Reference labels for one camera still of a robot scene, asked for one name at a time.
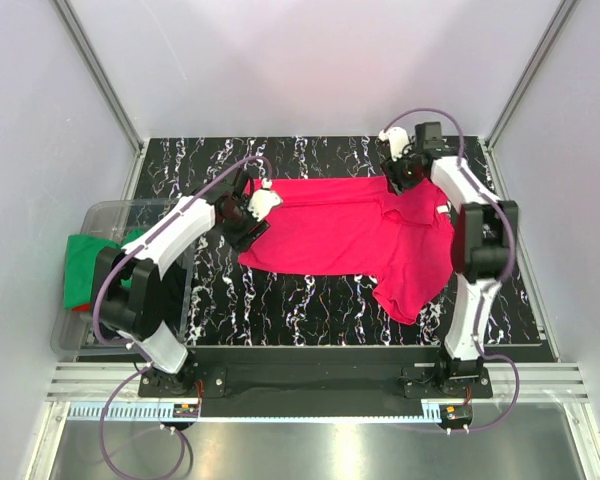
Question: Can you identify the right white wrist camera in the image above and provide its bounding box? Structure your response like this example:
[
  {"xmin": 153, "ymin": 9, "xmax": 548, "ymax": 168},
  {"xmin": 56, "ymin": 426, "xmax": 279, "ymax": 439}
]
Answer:
[{"xmin": 378, "ymin": 127, "xmax": 411, "ymax": 162}]

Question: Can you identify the pink t shirt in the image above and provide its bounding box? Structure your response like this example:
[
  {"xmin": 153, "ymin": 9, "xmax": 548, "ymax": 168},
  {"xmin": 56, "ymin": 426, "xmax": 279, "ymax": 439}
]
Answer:
[{"xmin": 239, "ymin": 176, "xmax": 454, "ymax": 325}]

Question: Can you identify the left aluminium frame post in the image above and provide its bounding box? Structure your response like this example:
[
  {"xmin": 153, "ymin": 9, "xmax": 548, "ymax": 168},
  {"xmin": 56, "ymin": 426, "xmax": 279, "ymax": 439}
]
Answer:
[{"xmin": 50, "ymin": 0, "xmax": 144, "ymax": 155}]

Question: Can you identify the white slotted cable duct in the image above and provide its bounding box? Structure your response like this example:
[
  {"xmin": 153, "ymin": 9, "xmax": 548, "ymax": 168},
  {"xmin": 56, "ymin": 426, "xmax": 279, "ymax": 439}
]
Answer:
[{"xmin": 68, "ymin": 400, "xmax": 442, "ymax": 425}]

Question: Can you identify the aluminium frame post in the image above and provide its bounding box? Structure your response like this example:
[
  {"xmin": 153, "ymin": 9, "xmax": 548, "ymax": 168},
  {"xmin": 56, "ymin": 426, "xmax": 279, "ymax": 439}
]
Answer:
[
  {"xmin": 50, "ymin": 0, "xmax": 144, "ymax": 155},
  {"xmin": 483, "ymin": 0, "xmax": 583, "ymax": 151}
]

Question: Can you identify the right aluminium frame post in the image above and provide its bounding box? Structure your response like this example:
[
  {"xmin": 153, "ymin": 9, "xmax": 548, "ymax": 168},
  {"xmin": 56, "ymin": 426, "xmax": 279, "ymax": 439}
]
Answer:
[{"xmin": 483, "ymin": 0, "xmax": 583, "ymax": 151}]

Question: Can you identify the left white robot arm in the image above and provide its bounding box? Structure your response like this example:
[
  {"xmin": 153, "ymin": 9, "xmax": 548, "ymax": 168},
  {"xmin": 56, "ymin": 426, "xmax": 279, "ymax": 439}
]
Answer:
[{"xmin": 91, "ymin": 169, "xmax": 283, "ymax": 396}]

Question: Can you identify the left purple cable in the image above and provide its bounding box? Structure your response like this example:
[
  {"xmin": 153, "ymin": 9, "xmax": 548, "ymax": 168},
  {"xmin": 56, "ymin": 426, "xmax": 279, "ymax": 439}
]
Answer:
[{"xmin": 91, "ymin": 155, "xmax": 274, "ymax": 476}]

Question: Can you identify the clear plastic bin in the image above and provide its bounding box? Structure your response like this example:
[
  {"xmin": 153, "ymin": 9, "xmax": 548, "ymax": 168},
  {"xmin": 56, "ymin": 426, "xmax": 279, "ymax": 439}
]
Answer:
[{"xmin": 49, "ymin": 197, "xmax": 201, "ymax": 359}]

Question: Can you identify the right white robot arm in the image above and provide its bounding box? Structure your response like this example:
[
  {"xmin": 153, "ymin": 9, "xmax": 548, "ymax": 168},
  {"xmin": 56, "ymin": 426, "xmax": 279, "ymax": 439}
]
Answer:
[{"xmin": 378, "ymin": 122, "xmax": 519, "ymax": 397}]

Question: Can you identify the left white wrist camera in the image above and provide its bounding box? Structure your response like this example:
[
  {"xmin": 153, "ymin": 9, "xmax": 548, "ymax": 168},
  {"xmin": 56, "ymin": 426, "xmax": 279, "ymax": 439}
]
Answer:
[{"xmin": 247, "ymin": 178, "xmax": 283, "ymax": 221}]

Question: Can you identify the red t shirt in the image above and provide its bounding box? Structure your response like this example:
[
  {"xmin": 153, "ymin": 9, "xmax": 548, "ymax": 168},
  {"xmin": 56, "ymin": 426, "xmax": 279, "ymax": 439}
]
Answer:
[{"xmin": 72, "ymin": 303, "xmax": 92, "ymax": 312}]

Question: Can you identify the aluminium front rail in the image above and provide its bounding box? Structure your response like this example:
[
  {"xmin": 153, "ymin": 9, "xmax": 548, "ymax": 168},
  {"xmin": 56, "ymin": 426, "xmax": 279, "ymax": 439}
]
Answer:
[{"xmin": 47, "ymin": 363, "xmax": 588, "ymax": 402}]

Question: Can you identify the green t shirt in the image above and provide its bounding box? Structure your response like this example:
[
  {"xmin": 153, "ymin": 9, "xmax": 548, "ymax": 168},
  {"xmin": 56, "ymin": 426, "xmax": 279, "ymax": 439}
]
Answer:
[{"xmin": 63, "ymin": 229, "xmax": 145, "ymax": 310}]

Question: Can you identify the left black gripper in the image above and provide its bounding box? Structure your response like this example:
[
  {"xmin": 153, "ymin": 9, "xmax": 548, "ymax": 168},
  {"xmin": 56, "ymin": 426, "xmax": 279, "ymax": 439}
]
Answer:
[{"xmin": 218, "ymin": 196, "xmax": 270, "ymax": 254}]

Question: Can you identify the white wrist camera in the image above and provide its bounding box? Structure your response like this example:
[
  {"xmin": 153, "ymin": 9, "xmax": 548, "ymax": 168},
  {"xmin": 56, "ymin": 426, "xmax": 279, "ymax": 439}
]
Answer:
[
  {"xmin": 247, "ymin": 178, "xmax": 283, "ymax": 221},
  {"xmin": 378, "ymin": 127, "xmax": 411, "ymax": 162}
]

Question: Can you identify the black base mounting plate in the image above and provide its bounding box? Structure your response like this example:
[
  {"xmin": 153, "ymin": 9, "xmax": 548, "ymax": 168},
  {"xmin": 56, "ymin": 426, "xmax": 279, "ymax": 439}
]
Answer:
[{"xmin": 139, "ymin": 346, "xmax": 493, "ymax": 421}]

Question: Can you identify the black t shirt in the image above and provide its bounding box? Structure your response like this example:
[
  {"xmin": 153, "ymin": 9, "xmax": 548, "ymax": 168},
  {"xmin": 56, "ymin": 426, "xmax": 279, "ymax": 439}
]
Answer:
[{"xmin": 92, "ymin": 259, "xmax": 189, "ymax": 346}]

